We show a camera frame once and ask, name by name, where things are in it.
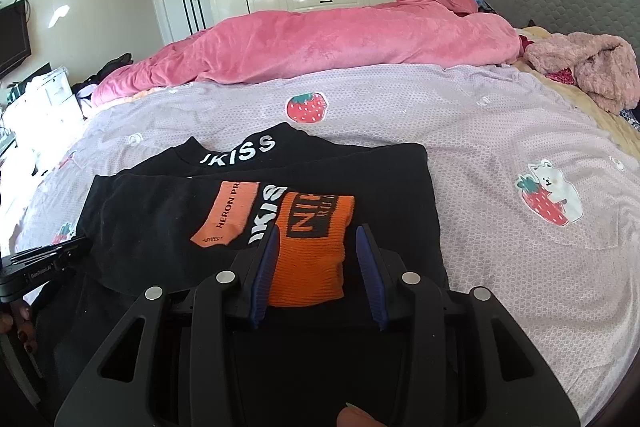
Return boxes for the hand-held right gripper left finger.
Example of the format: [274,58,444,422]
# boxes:
[55,223,281,427]

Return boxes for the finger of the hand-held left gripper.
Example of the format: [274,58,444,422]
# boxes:
[10,236,94,266]

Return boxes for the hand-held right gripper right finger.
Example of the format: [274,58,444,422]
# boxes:
[354,223,581,427]

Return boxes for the black sweater with orange cuffs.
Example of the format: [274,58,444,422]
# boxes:
[31,123,451,358]

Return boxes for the pile of dark clothes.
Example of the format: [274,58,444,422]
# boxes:
[72,53,133,90]

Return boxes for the person's left hand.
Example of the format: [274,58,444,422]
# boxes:
[0,299,39,356]

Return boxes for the person's right hand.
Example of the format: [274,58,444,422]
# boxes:
[336,402,386,427]

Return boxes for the cluttered white desk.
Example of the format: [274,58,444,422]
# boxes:
[0,77,31,168]

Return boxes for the white drawer unit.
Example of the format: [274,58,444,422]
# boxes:
[20,67,86,132]

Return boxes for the lilac printed bed cover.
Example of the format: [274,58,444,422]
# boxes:
[10,63,640,423]

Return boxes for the black television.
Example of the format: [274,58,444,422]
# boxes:
[0,0,32,78]

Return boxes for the pink fleece blanket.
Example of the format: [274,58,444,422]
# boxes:
[90,0,523,108]

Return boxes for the red patterned garment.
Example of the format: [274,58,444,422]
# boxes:
[545,67,581,85]

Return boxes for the yellow bed sheet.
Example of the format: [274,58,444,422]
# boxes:
[510,27,640,152]

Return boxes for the pink fluffy garment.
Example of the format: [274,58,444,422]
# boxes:
[522,32,640,115]

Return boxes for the black hanging straps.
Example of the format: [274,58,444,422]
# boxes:
[181,0,207,32]

